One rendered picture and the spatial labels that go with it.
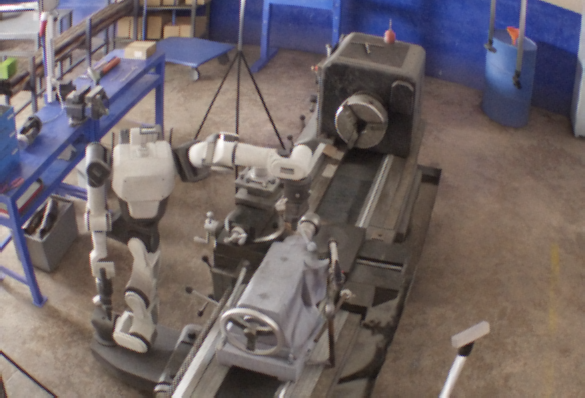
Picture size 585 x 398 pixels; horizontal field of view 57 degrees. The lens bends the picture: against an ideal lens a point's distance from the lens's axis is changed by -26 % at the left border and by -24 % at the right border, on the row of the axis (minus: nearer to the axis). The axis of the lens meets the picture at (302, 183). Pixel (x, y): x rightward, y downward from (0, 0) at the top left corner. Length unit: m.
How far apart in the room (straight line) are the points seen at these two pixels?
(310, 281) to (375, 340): 0.85
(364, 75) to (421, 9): 3.33
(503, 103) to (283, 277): 4.25
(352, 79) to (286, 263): 1.41
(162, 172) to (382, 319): 1.37
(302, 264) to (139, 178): 0.68
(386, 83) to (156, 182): 1.46
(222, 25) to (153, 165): 5.04
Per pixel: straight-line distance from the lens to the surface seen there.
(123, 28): 7.68
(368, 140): 3.47
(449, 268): 4.35
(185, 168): 2.59
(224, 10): 7.42
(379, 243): 3.02
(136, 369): 3.33
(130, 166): 2.54
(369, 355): 3.12
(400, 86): 3.47
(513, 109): 6.31
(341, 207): 3.48
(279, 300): 2.26
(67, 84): 4.52
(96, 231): 2.77
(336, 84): 3.61
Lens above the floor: 2.69
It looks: 33 degrees down
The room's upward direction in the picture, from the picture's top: 3 degrees clockwise
